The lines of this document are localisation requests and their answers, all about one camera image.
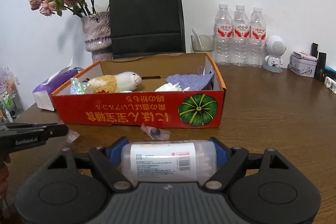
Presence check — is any purple woven cloth pouch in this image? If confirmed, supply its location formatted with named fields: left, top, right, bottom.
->
left=167, top=72, right=214, bottom=91

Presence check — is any clear water bottle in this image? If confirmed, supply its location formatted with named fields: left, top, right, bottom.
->
left=232, top=5, right=251, bottom=67
left=248, top=7, right=266, bottom=68
left=214, top=3, right=234, bottom=65

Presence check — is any white plastic clip case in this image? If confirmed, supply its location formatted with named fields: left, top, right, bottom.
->
left=324, top=76, right=336, bottom=94

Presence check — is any white labelled plastic jar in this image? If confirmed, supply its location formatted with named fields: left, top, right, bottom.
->
left=121, top=140, right=217, bottom=186

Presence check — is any mottled purple ceramic vase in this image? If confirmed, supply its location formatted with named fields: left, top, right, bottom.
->
left=81, top=11, right=113, bottom=63

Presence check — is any tall black cosmetic tube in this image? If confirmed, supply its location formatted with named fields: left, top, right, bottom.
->
left=314, top=52, right=327, bottom=82

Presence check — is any black lipstick tube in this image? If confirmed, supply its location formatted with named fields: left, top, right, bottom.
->
left=310, top=43, right=318, bottom=58

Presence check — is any right clear water bottle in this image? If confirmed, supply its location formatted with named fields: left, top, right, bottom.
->
left=248, top=7, right=266, bottom=68

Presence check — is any white robot figurine speaker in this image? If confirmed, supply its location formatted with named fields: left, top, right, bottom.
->
left=262, top=35, right=286, bottom=73

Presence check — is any left clear water bottle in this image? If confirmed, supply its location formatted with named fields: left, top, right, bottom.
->
left=214, top=3, right=234, bottom=65

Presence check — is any green tinted glass cup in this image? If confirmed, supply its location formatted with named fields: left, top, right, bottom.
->
left=191, top=35, right=215, bottom=53

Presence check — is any white yellow plush sheep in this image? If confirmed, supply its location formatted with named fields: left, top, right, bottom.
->
left=88, top=72, right=142, bottom=93

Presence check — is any small clear plastic wrapper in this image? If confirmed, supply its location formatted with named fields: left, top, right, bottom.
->
left=58, top=121, right=80, bottom=144

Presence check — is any white tissue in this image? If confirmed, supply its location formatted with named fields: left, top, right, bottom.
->
left=155, top=83, right=190, bottom=92

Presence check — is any black paper shopping bag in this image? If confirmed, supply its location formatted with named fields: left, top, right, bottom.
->
left=109, top=0, right=186, bottom=59

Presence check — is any clear wrapper with dark item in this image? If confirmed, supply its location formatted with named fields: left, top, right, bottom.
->
left=141, top=124, right=170, bottom=141

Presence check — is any person hand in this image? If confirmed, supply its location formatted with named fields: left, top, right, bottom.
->
left=0, top=154, right=11, bottom=199

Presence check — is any red pumpkin cardboard box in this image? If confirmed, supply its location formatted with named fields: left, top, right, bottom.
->
left=51, top=53, right=227, bottom=128

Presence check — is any white spoon in cup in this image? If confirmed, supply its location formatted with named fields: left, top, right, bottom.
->
left=192, top=28, right=203, bottom=50

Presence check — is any iridescent package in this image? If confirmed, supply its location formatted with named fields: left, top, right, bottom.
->
left=70, top=78, right=93, bottom=95

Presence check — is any small decorated tin box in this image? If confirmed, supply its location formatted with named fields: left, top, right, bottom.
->
left=289, top=51, right=317, bottom=77

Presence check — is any purple tissue pack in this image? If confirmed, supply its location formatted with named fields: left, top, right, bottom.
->
left=33, top=59, right=83, bottom=111

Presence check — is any middle clear water bottle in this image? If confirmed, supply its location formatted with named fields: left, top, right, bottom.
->
left=232, top=5, right=251, bottom=67

